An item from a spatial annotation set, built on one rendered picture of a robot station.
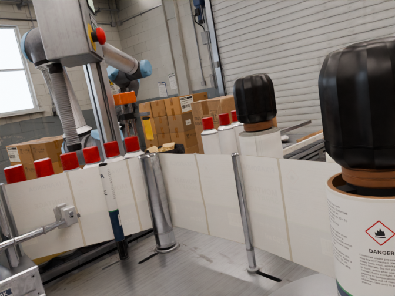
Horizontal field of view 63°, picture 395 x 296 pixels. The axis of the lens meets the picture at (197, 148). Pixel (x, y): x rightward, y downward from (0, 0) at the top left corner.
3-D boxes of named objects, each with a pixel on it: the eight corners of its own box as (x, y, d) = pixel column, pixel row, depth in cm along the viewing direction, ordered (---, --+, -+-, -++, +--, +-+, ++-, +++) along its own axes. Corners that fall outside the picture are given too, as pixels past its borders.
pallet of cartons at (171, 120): (190, 176, 468) (175, 97, 449) (149, 175, 520) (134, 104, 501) (232, 154, 561) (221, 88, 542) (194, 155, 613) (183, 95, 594)
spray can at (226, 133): (234, 180, 100) (223, 114, 96) (221, 178, 104) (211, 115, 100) (244, 175, 103) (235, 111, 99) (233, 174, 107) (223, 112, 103)
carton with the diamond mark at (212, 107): (230, 162, 137) (219, 98, 132) (200, 158, 157) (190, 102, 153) (280, 145, 152) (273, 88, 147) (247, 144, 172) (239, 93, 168)
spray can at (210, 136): (218, 187, 96) (206, 118, 92) (206, 185, 100) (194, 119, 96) (230, 181, 99) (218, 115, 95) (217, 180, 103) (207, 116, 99)
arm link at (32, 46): (93, 167, 124) (37, 20, 110) (66, 171, 131) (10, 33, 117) (112, 155, 135) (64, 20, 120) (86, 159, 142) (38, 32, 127)
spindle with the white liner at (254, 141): (275, 226, 64) (254, 73, 59) (241, 218, 70) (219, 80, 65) (300, 210, 69) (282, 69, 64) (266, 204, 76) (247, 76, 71)
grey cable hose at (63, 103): (70, 152, 78) (49, 63, 74) (65, 152, 80) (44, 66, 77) (84, 148, 80) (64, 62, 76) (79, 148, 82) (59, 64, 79)
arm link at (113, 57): (66, 4, 108) (153, 58, 150) (44, 15, 113) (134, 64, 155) (64, 37, 106) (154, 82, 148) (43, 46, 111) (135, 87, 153)
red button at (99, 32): (88, 27, 72) (101, 24, 72) (91, 30, 75) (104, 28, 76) (91, 44, 72) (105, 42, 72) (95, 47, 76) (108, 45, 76)
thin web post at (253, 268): (254, 275, 49) (235, 155, 46) (244, 271, 50) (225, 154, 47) (262, 269, 50) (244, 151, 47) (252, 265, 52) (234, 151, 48)
